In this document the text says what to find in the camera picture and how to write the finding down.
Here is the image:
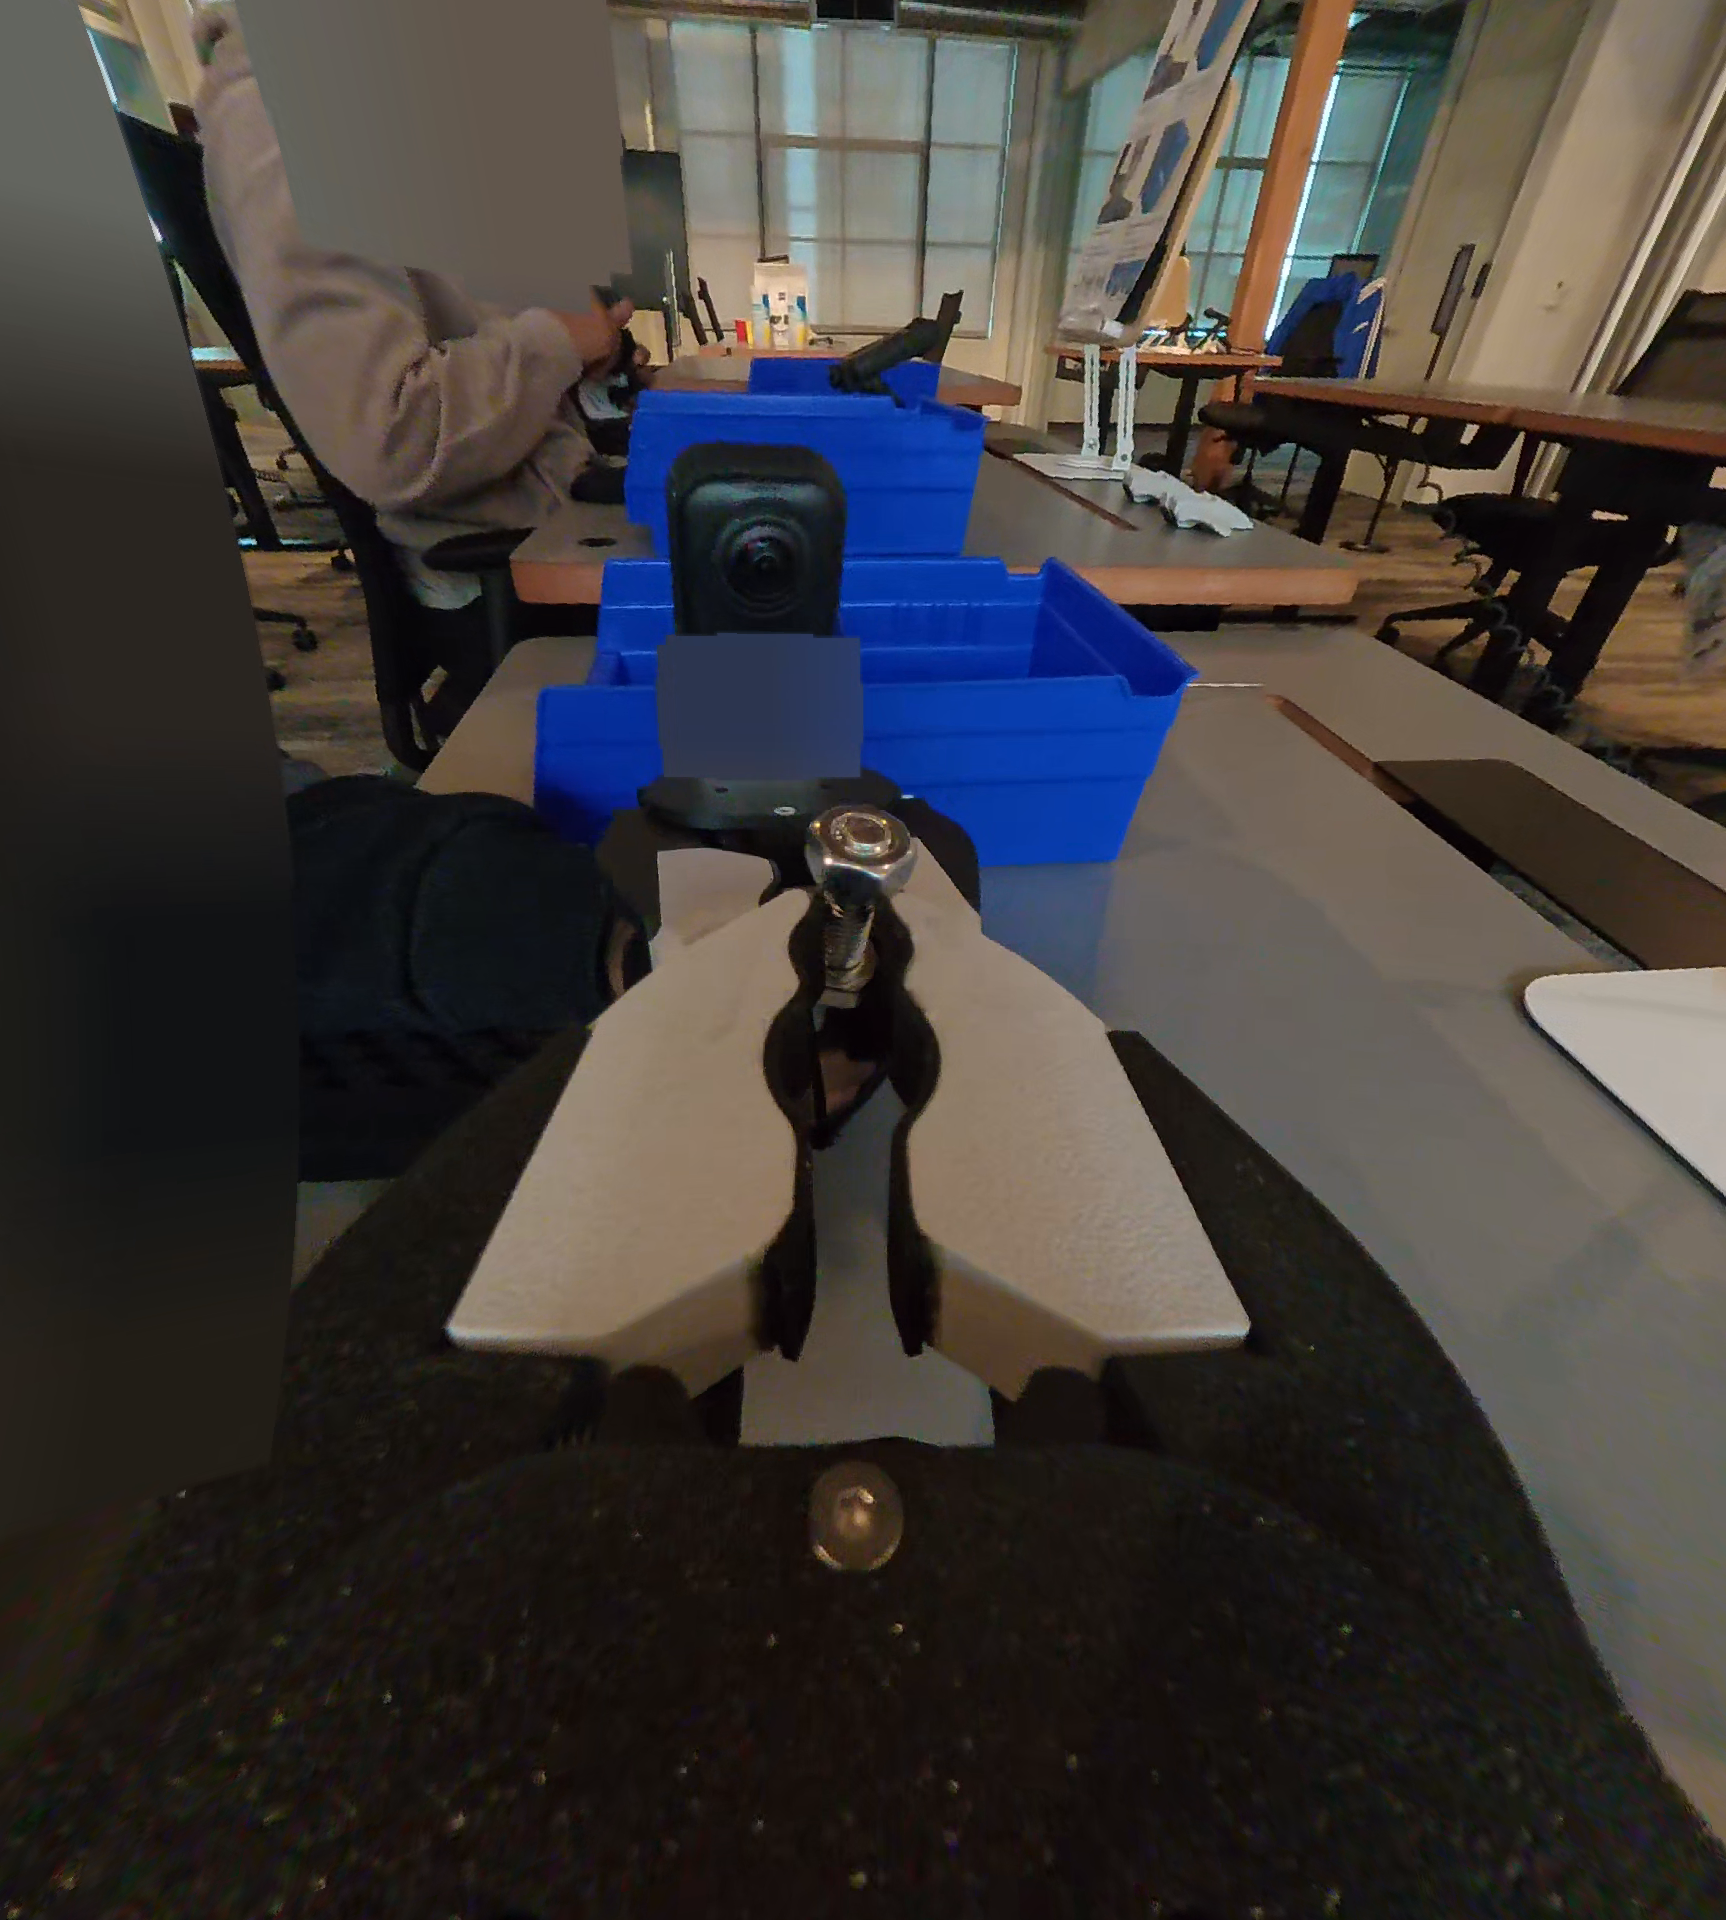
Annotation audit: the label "white mat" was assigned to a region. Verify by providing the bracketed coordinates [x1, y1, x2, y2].
[1525, 964, 1726, 1296]

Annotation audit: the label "blue plastic bin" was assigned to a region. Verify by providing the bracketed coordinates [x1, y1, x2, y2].
[749, 357, 945, 406]
[623, 391, 992, 565]
[532, 555, 1200, 876]

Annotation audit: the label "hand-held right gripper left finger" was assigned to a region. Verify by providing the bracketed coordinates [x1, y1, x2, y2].
[445, 898, 823, 1392]

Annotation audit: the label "poster board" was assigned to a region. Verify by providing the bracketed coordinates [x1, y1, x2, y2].
[1060, 0, 1261, 339]

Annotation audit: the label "white lattice stand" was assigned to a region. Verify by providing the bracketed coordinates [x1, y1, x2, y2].
[1021, 336, 1157, 485]

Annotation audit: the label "person's left forearm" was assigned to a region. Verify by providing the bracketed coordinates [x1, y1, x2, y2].
[287, 772, 654, 1181]

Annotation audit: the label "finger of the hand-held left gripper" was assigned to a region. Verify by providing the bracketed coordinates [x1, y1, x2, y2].
[651, 851, 794, 984]

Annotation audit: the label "silver hex nut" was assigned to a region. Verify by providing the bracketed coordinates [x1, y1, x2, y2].
[808, 804, 914, 905]

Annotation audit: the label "black monitor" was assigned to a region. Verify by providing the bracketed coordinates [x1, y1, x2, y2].
[619, 151, 689, 355]

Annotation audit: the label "wooden column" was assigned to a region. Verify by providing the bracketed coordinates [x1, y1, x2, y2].
[1230, 0, 1360, 363]

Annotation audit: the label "white plastic parts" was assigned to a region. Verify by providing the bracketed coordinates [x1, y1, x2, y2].
[1122, 464, 1255, 538]

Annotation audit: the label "black handheld tool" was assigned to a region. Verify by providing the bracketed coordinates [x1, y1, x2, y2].
[829, 291, 966, 399]

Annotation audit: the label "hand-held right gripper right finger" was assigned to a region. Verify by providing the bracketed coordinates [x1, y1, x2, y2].
[882, 898, 1252, 1399]

